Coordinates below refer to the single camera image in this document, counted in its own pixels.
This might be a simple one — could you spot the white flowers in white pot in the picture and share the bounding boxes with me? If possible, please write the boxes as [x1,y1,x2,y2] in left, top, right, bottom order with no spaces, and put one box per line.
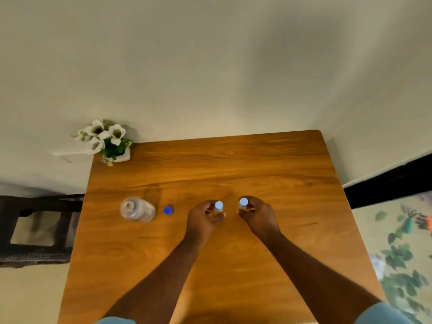
[71,119,134,167]

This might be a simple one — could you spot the black bed frame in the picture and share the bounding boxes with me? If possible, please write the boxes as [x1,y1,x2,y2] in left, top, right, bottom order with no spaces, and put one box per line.
[342,152,432,209]

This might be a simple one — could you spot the person's light-blue left sleeve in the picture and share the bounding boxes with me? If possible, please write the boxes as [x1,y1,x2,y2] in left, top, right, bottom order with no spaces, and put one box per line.
[94,317,137,324]

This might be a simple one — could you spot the person's right forearm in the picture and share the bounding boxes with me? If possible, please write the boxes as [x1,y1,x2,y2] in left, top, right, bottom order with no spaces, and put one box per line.
[261,229,383,324]

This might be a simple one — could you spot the person's light-blue right sleeve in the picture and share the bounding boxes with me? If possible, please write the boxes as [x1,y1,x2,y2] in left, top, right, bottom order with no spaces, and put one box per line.
[354,302,416,324]

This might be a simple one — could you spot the person's left hand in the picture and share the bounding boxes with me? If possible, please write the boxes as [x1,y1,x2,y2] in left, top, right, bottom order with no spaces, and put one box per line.
[184,200,226,247]

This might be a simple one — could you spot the person's right hand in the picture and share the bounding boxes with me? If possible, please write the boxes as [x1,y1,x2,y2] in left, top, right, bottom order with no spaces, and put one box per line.
[237,196,281,237]

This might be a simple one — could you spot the person's left forearm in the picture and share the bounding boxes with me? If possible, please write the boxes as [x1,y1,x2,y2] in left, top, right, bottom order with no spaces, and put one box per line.
[103,234,203,324]

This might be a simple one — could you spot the clear plastic water bottle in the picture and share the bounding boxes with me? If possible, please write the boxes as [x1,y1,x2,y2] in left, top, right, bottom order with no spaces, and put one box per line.
[120,196,157,222]

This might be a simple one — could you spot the person's light-blue sleeve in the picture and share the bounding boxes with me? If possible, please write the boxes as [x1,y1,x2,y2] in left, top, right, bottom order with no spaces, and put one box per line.
[354,302,416,324]
[94,317,137,324]

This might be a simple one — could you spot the floral patterned bedsheet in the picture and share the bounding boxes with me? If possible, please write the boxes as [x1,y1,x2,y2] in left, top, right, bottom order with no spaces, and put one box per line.
[351,192,432,324]

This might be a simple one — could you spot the dark wicker stool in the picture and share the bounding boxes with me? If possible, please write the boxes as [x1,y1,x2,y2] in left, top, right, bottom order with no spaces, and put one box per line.
[0,194,85,268]

